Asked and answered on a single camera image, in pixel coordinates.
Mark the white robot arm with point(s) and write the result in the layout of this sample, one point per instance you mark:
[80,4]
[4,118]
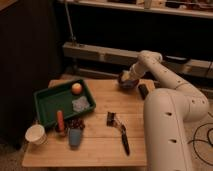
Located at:
[165,110]

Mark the blue plastic cup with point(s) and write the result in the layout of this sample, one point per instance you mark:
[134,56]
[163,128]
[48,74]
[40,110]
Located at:
[74,136]

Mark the orange apple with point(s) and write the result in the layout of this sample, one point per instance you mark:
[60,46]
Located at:
[76,88]

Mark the yellow sponge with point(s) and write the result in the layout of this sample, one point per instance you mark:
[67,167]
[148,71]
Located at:
[125,76]

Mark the clear crumpled plastic bag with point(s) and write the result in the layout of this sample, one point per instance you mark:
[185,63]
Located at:
[80,104]

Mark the dark rectangular block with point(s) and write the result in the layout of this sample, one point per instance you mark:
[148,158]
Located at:
[143,90]

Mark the black handled brush tool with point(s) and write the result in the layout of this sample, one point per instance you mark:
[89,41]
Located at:
[113,121]

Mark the dark grape bunch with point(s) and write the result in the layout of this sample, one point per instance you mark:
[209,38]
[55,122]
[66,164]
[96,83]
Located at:
[77,123]

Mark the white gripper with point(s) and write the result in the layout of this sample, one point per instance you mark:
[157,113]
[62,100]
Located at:
[135,72]

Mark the green plastic tray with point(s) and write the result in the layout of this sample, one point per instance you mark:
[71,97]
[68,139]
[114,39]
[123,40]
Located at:
[49,101]

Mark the metal shelf rack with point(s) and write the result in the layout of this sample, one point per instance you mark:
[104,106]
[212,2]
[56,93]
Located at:
[108,32]

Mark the white paper cup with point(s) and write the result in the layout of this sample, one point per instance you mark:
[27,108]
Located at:
[36,134]

